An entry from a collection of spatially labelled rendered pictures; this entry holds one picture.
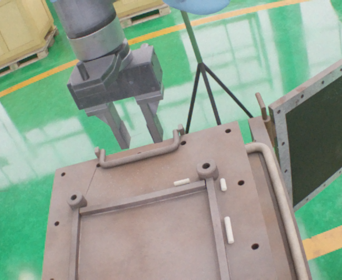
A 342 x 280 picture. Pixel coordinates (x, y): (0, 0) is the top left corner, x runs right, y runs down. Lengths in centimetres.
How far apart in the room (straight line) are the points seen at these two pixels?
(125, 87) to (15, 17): 486
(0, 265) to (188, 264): 243
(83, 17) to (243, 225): 44
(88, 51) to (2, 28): 502
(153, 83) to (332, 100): 87
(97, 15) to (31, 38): 495
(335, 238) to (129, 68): 187
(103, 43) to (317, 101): 87
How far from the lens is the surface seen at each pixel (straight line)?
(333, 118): 137
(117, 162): 87
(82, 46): 51
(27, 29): 539
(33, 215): 309
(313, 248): 221
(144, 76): 54
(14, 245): 302
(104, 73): 47
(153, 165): 85
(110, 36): 51
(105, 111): 59
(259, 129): 104
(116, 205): 79
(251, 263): 65
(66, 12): 49
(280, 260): 79
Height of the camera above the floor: 193
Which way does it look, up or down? 40 degrees down
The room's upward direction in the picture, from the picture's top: 21 degrees counter-clockwise
